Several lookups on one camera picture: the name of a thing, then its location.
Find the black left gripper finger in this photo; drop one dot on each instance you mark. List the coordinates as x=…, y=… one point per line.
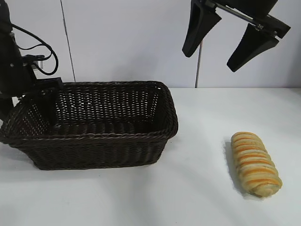
x=49, y=108
x=5, y=106

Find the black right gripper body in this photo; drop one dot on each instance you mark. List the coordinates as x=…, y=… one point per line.
x=247, y=11

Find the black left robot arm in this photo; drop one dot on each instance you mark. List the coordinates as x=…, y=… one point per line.
x=4, y=16

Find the dark brown woven basket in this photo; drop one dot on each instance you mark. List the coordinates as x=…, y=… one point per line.
x=94, y=148

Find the long striped bread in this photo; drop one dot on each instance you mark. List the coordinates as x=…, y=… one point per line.
x=254, y=164

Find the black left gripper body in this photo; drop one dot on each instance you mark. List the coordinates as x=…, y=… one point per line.
x=14, y=77

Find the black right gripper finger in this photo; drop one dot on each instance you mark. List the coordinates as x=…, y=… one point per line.
x=197, y=28
x=254, y=49

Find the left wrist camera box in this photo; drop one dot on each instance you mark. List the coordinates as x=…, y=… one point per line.
x=34, y=61

